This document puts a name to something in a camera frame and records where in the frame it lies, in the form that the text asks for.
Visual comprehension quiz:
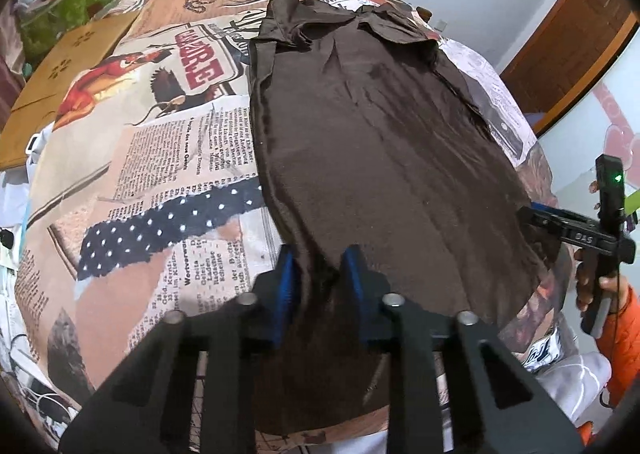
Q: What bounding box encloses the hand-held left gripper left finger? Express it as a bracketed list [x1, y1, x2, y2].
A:
[59, 244, 301, 454]

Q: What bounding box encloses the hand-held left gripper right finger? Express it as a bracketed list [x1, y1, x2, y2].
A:
[340, 244, 586, 454]

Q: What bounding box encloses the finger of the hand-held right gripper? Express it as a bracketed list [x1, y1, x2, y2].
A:
[520, 203, 598, 242]

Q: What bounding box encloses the brown garment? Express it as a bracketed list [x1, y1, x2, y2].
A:
[247, 0, 563, 437]

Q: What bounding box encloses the person's right hand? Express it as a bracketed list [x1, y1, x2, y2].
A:
[574, 249, 631, 313]

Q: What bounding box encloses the printed blanket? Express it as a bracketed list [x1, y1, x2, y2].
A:
[10, 0, 576, 454]

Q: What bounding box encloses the wooden door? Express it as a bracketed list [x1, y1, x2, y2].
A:
[500, 0, 640, 137]

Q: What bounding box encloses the cardboard box with flower cutouts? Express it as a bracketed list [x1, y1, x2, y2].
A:
[0, 11, 143, 172]

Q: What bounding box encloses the pink curtain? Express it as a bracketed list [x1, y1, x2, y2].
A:
[0, 48, 26, 115]

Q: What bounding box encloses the green bag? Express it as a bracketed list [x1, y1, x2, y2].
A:
[17, 0, 118, 64]

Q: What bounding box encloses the pink wall sticker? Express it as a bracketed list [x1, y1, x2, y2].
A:
[592, 78, 640, 159]

